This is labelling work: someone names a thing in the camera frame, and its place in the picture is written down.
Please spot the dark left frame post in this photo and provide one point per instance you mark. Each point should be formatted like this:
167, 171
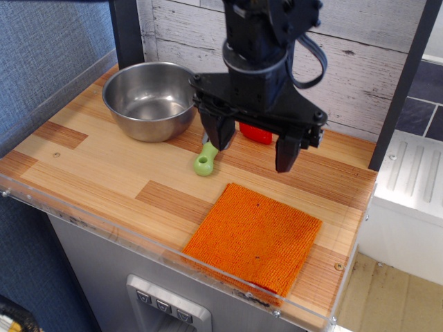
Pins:
127, 32

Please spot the yellow black object bottom corner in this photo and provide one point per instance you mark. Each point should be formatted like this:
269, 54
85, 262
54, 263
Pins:
15, 319

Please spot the dark frame post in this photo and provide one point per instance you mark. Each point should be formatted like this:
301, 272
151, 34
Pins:
419, 43
127, 32

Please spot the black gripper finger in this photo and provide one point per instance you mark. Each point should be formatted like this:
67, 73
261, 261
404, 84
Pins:
220, 129
287, 150

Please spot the silver toy fridge dispenser panel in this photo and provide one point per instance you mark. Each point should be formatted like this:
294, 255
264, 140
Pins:
158, 309

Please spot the dark right frame post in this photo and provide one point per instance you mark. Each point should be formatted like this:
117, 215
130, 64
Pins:
419, 43

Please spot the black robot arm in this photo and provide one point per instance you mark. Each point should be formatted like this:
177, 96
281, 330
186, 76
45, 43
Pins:
258, 29

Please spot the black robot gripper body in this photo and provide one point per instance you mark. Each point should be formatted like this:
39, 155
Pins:
262, 94

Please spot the red toy strawberry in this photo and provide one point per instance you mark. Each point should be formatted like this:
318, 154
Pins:
256, 134

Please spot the green handled grey toy spatula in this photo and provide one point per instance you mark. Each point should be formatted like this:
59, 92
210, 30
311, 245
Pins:
204, 162

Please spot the stainless steel bowl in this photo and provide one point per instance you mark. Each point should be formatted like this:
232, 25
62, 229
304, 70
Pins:
151, 101

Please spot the clear acrylic table edge guard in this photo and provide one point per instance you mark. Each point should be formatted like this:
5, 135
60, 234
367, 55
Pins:
102, 253

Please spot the orange cloth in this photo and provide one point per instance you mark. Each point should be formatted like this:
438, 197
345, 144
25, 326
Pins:
254, 242

